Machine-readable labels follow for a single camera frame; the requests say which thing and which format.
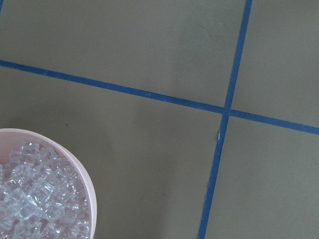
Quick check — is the clear ice cubes pile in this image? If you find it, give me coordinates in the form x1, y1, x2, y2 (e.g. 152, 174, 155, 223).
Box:
0, 142, 91, 239

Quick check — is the pink plastic bowl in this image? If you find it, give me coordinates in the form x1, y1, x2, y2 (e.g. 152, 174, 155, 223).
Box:
0, 128, 97, 239

